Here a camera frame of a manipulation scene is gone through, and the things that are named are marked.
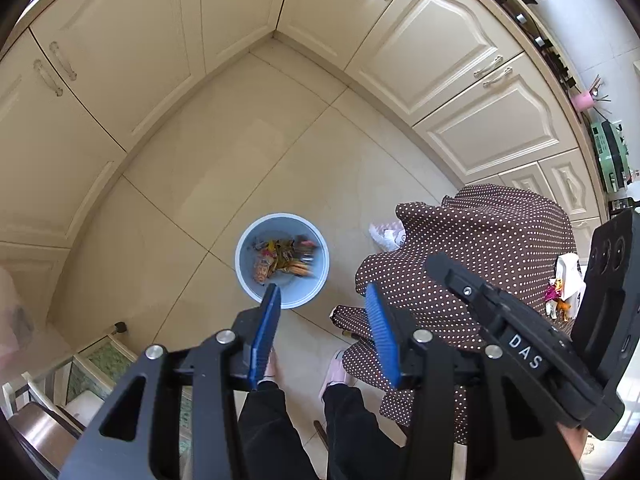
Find black trouser left leg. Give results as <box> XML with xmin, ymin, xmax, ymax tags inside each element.
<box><xmin>239</xmin><ymin>380</ymin><xmax>318</xmax><ymax>480</ymax></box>

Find magenta yellow snack wrapper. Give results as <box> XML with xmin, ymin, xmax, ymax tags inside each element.
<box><xmin>544</xmin><ymin>278</ymin><xmax>572</xmax><ymax>322</ymax></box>

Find light blue trash bin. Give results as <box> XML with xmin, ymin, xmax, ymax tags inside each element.
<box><xmin>234</xmin><ymin>212</ymin><xmax>330</xmax><ymax>309</ymax></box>

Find brown polka dot tablecloth table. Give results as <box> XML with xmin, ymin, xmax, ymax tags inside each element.
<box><xmin>328</xmin><ymin>183</ymin><xmax>589</xmax><ymax>446</ymax></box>

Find black trouser leg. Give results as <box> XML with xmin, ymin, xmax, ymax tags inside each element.
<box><xmin>239</xmin><ymin>380</ymin><xmax>318</xmax><ymax>480</ymax></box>
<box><xmin>322</xmin><ymin>384</ymin><xmax>404</xmax><ymax>479</ymax></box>

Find pink slipper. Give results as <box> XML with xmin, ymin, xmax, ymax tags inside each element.
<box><xmin>262</xmin><ymin>349</ymin><xmax>279</xmax><ymax>384</ymax></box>
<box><xmin>319</xmin><ymin>349</ymin><xmax>354</xmax><ymax>400</ymax></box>

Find white paper bag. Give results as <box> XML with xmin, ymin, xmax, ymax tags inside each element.
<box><xmin>555</xmin><ymin>252</ymin><xmax>586</xmax><ymax>306</ymax></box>

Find black gas stove top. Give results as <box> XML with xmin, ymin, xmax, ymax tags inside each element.
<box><xmin>494</xmin><ymin>0</ymin><xmax>579</xmax><ymax>96</ymax></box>

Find pink utensil holder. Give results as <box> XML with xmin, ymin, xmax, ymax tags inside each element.
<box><xmin>570</xmin><ymin>91</ymin><xmax>596</xmax><ymax>113</ymax></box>

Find lower cream cabinets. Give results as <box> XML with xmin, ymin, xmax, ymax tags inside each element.
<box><xmin>0</xmin><ymin>0</ymin><xmax>609</xmax><ymax>321</ymax></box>

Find black trouser right leg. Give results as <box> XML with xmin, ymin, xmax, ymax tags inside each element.
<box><xmin>322</xmin><ymin>384</ymin><xmax>404</xmax><ymax>479</ymax></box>

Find green electric cooker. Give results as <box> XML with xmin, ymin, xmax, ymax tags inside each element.
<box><xmin>590</xmin><ymin>120</ymin><xmax>631</xmax><ymax>194</ymax></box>

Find pink right slipper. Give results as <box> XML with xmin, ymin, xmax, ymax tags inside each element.
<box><xmin>319</xmin><ymin>349</ymin><xmax>354</xmax><ymax>400</ymax></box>

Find gold foil snack bag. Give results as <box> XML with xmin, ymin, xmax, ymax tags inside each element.
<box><xmin>253</xmin><ymin>236</ymin><xmax>319</xmax><ymax>285</ymax></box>

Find pink left slipper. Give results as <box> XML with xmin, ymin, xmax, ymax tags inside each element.
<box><xmin>262</xmin><ymin>349</ymin><xmax>279</xmax><ymax>384</ymax></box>

